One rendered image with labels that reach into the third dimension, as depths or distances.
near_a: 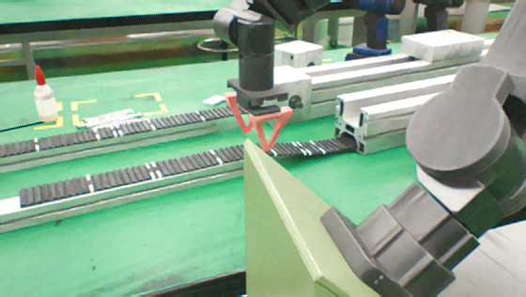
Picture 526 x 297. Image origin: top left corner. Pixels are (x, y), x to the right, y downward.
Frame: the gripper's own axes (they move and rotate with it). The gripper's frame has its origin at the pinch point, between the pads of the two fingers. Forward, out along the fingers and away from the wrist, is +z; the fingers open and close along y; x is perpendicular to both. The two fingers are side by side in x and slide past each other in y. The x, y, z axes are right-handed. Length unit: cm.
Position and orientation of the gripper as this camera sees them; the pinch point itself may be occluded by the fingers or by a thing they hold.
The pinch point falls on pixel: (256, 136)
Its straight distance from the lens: 81.0
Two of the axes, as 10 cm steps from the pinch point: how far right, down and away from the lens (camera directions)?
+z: 0.0, 8.9, 4.5
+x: -8.9, 2.0, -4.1
